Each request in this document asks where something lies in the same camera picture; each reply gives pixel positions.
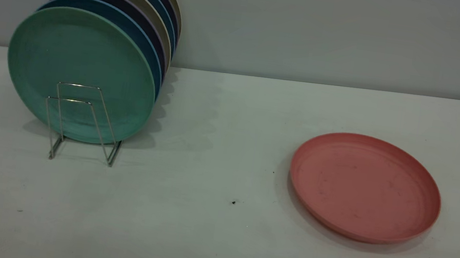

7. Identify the pink plate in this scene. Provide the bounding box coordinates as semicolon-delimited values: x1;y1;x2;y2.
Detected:
281;125;450;253

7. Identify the green plate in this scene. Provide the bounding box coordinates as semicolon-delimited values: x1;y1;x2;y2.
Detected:
0;0;167;152

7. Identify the metal wire plate rack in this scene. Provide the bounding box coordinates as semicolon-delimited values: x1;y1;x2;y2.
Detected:
37;79;130;169

